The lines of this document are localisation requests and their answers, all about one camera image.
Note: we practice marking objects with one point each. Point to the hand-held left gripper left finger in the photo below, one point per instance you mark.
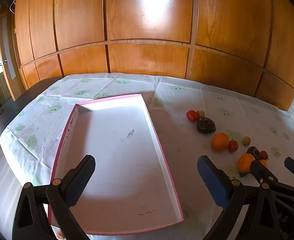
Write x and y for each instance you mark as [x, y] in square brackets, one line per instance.
[80, 177]

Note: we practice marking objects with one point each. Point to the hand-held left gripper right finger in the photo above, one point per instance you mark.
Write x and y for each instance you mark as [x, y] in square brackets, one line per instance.
[211, 180]

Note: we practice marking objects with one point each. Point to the orange-yellow tomato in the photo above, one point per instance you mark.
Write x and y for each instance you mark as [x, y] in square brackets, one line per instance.
[263, 163]

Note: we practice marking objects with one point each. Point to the orange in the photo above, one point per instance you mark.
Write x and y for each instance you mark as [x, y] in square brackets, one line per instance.
[245, 162]
[220, 141]

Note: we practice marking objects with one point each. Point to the red cherry tomato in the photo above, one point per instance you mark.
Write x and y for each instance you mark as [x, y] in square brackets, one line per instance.
[191, 115]
[263, 155]
[233, 146]

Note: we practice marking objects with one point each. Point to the dark brown wrinkled fruit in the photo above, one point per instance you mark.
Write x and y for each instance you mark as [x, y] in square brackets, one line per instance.
[206, 125]
[252, 151]

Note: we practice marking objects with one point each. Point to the small yellow-green round fruit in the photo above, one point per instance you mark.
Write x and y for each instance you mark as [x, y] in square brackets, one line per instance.
[246, 140]
[201, 113]

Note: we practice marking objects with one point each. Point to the pink-rimmed white cardboard box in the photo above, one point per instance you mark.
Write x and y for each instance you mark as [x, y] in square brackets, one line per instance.
[124, 167]

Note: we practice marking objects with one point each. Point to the white tablecloth with green prints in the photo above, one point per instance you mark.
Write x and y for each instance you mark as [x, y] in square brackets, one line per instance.
[176, 105]

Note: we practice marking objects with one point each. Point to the wooden wardrobe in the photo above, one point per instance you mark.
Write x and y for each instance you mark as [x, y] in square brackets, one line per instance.
[147, 55]

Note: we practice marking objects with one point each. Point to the wooden door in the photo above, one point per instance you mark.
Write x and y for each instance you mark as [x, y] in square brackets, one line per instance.
[6, 55]

